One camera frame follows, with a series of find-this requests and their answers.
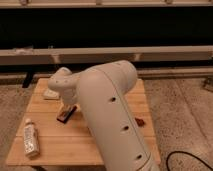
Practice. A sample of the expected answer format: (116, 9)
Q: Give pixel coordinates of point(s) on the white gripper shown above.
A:
(69, 97)

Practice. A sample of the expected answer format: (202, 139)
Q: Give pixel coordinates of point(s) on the black orange eraser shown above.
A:
(64, 118)

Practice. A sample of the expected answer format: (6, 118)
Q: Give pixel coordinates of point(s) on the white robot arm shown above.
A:
(100, 91)

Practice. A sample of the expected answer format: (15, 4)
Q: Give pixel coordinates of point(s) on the wooden slatted table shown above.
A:
(61, 144)

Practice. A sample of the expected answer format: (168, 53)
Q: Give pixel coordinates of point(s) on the white plastic bottle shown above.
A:
(30, 139)

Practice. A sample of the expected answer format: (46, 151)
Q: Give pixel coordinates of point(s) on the dark red snack piece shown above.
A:
(140, 122)

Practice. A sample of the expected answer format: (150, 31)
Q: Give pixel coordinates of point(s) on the white horizontal rail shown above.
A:
(29, 56)

